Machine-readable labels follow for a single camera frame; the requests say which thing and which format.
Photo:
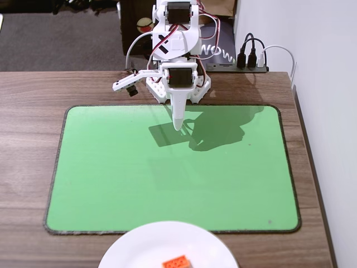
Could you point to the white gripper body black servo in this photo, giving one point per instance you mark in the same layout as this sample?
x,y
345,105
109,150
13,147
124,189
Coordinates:
x,y
178,77

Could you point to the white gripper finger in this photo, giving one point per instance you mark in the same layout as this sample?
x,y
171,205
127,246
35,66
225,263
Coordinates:
x,y
178,111

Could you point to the orange lego block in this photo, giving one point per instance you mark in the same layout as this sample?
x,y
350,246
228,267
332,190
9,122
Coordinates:
x,y
177,262

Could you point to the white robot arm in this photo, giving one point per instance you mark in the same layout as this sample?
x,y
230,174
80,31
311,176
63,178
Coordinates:
x,y
180,42

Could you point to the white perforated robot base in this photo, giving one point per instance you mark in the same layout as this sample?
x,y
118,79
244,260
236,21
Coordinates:
x,y
202,89

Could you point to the white round plate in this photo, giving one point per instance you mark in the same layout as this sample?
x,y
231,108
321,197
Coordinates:
x,y
156,245

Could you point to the black power strip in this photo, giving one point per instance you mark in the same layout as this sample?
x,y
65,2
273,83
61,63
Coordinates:
x,y
223,67

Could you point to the dark bag with WOW print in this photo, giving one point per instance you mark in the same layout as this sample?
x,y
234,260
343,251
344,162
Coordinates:
x,y
223,42

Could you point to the round yellow red sticker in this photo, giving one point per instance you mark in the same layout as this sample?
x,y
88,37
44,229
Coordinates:
x,y
143,25

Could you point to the dark brown cabinet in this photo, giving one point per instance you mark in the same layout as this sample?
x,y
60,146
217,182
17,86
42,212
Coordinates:
x,y
129,28

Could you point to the green mat with grey edge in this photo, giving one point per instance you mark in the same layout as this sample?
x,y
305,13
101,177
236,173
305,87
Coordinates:
x,y
111,167

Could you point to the wrist camera on white bracket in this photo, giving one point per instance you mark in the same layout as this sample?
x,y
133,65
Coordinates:
x,y
125,82

